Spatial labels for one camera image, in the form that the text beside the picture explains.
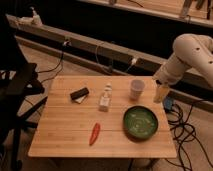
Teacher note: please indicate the green ceramic bowl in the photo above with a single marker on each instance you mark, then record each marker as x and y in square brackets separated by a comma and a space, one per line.
[140, 123]

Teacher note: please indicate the blue power adapter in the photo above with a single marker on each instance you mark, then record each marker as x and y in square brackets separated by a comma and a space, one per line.
[168, 103]

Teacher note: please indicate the long metal rail beam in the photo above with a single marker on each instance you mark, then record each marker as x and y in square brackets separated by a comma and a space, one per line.
[147, 62]

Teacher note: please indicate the white ceramic cup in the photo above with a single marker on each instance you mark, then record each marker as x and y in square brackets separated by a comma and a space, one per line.
[136, 88]

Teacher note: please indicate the white spray bottle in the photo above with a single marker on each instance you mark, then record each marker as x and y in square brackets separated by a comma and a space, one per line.
[35, 19]

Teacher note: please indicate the black office chair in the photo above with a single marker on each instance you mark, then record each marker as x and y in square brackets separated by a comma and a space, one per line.
[18, 79]

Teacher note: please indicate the red chili pepper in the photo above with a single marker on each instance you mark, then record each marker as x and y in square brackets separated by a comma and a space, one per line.
[94, 134]

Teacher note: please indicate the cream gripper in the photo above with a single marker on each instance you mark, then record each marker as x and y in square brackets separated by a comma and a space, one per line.
[161, 92]

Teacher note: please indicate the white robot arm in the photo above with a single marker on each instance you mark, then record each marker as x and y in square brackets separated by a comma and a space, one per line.
[189, 51]

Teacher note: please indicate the black and white eraser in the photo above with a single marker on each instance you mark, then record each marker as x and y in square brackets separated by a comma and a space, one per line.
[79, 95]

